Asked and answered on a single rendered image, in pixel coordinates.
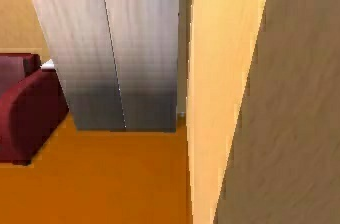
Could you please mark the dark red sofa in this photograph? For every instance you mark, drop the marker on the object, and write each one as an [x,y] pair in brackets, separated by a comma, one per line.
[28,110]

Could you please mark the silver grey fridge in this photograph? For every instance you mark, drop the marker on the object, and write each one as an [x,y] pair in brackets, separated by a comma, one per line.
[118,66]

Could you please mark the small white object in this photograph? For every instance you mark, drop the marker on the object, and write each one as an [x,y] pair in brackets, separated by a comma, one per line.
[47,65]

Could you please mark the brown wooden room door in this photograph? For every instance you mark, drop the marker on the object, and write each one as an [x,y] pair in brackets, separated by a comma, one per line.
[298,126]

